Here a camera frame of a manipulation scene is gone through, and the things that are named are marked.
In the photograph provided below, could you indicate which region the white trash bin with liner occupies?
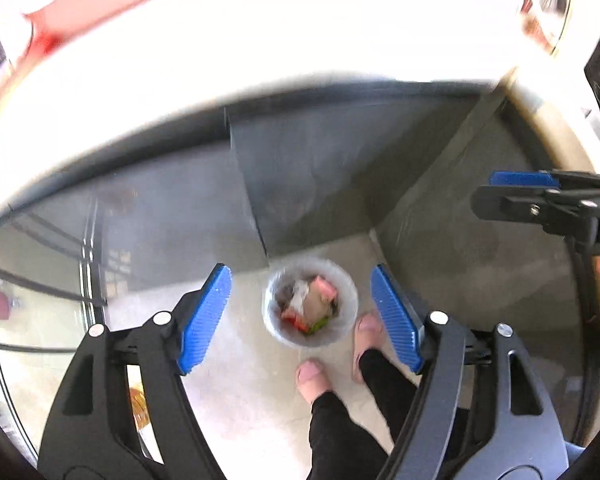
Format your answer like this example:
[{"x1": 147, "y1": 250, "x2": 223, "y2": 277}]
[{"x1": 262, "y1": 257, "x2": 358, "y2": 349}]

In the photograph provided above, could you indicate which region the yellow oil bottle on floor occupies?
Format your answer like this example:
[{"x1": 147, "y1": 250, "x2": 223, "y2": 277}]
[{"x1": 129, "y1": 387, "x2": 150, "y2": 430}]

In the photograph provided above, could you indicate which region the orange plastic tray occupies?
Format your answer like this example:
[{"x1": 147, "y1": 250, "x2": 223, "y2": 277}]
[{"x1": 0, "y1": 0, "x2": 149, "y2": 131}]

